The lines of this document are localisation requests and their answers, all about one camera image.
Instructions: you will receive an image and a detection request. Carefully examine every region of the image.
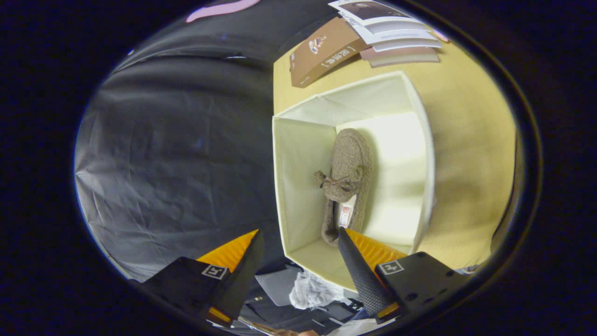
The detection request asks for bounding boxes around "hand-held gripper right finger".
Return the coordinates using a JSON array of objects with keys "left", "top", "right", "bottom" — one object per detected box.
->
[{"left": 337, "top": 226, "right": 472, "bottom": 323}]

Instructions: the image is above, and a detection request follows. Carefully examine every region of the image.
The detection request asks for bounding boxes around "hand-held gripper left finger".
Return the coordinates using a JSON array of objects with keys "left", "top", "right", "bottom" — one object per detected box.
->
[{"left": 130, "top": 228, "right": 265, "bottom": 328}]

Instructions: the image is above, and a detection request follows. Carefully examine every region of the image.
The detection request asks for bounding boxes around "grey fabric storage box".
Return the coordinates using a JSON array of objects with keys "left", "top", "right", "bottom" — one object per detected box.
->
[{"left": 272, "top": 70, "right": 436, "bottom": 292}]

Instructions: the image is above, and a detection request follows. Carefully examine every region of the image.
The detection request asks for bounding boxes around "grey flat object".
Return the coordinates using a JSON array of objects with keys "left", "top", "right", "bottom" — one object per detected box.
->
[{"left": 255, "top": 265, "right": 304, "bottom": 307}]

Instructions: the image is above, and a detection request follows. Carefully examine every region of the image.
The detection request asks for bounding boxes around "white crumpled cloth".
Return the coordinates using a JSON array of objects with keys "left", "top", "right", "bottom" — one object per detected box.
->
[{"left": 289, "top": 271, "right": 347, "bottom": 309}]

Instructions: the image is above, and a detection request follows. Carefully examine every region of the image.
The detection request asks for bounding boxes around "plain white book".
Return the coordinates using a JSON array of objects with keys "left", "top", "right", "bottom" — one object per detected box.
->
[{"left": 347, "top": 21, "right": 443, "bottom": 52}]

